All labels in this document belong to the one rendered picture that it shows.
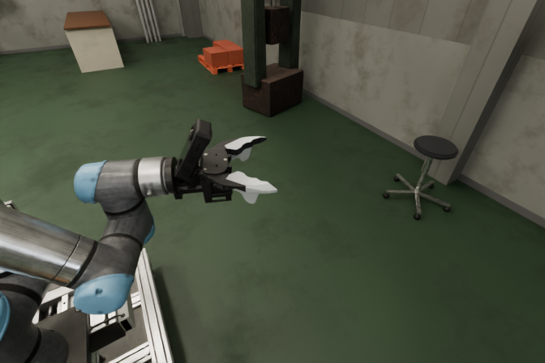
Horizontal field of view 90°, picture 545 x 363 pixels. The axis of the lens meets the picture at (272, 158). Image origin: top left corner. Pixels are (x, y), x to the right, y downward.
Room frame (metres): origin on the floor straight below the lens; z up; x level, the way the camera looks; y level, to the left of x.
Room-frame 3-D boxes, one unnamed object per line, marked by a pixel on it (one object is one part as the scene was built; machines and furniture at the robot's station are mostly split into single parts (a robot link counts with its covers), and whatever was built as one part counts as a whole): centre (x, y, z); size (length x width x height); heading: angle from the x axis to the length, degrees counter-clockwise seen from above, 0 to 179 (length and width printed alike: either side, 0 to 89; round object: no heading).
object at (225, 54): (6.47, 1.19, 0.21); 1.18 x 0.82 x 0.43; 30
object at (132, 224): (0.37, 0.29, 1.46); 0.11 x 0.08 x 0.11; 9
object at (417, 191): (2.00, -1.41, 0.32); 0.60 x 0.57 x 0.63; 106
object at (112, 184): (0.39, 0.30, 1.56); 0.11 x 0.08 x 0.09; 99
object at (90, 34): (7.19, 4.42, 0.45); 2.64 x 0.85 x 0.90; 30
